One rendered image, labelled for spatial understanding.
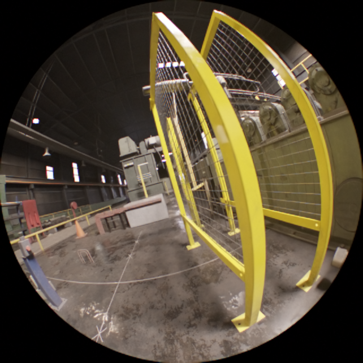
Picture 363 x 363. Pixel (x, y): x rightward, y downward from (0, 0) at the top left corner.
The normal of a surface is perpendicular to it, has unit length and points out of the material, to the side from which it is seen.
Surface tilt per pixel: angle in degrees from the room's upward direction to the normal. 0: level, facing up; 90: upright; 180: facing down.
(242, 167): 90
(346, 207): 90
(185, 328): 0
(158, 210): 90
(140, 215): 90
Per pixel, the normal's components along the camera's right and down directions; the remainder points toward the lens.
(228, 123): 0.18, -0.05
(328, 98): -0.95, 0.27
